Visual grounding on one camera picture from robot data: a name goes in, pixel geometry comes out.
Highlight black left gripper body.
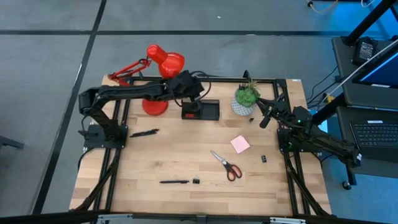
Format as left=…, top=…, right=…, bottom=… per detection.
left=167, top=70, right=206, bottom=101

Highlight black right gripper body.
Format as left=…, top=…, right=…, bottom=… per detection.
left=267, top=94, right=292, bottom=121

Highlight pink sticky note pad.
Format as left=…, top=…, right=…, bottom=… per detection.
left=229, top=134, right=251, bottom=155

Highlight red black handled scissors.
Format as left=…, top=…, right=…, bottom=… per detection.
left=210, top=149, right=243, bottom=182

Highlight black pen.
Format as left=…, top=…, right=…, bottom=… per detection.
left=129, top=131, right=158, bottom=138
left=159, top=179, right=190, bottom=185
left=133, top=128, right=160, bottom=135

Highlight black mesh desk organizer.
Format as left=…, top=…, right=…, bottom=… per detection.
left=181, top=98, right=221, bottom=121

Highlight succulent in patterned white pot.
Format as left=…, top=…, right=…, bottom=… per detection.
left=230, top=78, right=262, bottom=117

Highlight red desk lamp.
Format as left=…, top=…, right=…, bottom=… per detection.
left=107, top=43, right=186, bottom=117

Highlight black equipment cart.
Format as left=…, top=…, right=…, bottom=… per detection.
left=331, top=35, right=398, bottom=190

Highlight black laptop keyboard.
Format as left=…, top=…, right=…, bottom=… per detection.
left=349, top=119, right=398, bottom=149

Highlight black power adapter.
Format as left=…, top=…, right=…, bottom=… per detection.
left=351, top=36, right=379, bottom=65

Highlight lit computer screen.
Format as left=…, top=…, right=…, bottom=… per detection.
left=352, top=46, right=398, bottom=90

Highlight black stand pole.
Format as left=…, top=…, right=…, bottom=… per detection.
left=341, top=0, right=398, bottom=47

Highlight grey metal furniture leg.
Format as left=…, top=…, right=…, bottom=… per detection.
left=0, top=135, right=25, bottom=151

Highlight black aluminium table frame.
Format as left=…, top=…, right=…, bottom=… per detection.
left=68, top=75, right=333, bottom=218

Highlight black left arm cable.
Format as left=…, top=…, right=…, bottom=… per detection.
left=174, top=70, right=216, bottom=110

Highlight orange cable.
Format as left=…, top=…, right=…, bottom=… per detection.
left=306, top=0, right=339, bottom=14

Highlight black camera rig beam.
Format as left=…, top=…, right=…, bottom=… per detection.
left=0, top=210, right=398, bottom=224

